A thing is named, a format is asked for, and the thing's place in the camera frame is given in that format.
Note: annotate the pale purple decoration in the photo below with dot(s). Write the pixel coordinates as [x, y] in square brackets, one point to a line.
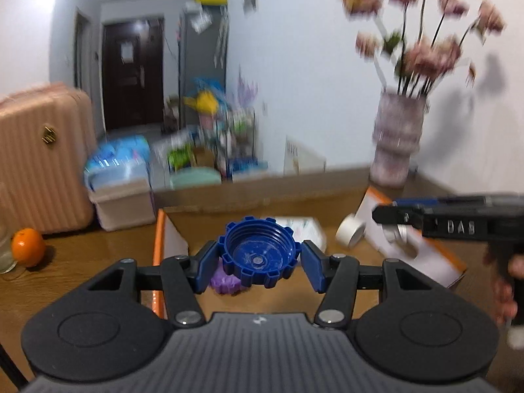
[247, 88]

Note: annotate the white tape roll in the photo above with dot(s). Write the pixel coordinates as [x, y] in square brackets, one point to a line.
[346, 235]

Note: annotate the orange fruit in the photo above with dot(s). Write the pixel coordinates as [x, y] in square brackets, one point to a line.
[28, 247]

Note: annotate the white labelled plastic jar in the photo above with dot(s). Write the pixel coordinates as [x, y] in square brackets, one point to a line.
[303, 229]

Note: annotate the grey refrigerator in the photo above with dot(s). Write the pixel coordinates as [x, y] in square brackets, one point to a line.
[196, 57]

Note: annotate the pink textured vase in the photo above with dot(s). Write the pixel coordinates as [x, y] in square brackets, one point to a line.
[397, 143]

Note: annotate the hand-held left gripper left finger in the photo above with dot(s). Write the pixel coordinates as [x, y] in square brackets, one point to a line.
[206, 266]

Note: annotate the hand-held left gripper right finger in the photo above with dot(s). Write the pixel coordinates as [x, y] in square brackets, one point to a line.
[313, 270]

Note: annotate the purple plastic cap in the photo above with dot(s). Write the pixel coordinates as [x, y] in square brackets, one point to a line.
[225, 282]

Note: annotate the bunch of dried roses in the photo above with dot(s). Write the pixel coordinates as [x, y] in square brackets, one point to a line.
[430, 55]

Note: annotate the storage rack with bottles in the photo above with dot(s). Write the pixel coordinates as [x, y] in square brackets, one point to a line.
[235, 139]

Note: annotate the pink ribbed suitcase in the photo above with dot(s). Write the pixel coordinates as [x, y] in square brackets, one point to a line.
[41, 172]

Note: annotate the pale green tub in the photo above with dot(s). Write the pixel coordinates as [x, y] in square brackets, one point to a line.
[194, 178]

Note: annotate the clear glass cup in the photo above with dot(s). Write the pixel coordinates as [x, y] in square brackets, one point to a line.
[6, 254]

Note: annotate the blue plastic cap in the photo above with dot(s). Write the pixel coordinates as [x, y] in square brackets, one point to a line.
[245, 249]

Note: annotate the white storage box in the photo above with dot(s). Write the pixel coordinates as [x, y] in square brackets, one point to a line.
[123, 208]

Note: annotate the white slatted panel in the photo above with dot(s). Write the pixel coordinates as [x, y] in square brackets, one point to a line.
[303, 157]

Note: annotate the interior side door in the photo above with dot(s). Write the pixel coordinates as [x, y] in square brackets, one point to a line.
[82, 49]

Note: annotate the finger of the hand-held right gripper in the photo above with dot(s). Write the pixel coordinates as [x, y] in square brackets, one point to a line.
[413, 202]
[393, 215]

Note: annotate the blue tissue pack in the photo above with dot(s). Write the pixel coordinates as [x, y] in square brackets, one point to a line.
[118, 159]

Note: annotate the person's right hand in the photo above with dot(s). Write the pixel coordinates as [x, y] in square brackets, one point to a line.
[503, 299]

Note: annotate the dark brown entrance door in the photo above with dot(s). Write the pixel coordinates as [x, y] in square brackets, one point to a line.
[131, 98]

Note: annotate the red cardboard box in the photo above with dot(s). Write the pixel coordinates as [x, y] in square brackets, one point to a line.
[184, 221]

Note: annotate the yellow watering can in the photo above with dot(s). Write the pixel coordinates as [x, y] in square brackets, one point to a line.
[204, 101]

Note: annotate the white paper on door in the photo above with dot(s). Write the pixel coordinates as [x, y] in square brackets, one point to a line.
[127, 51]

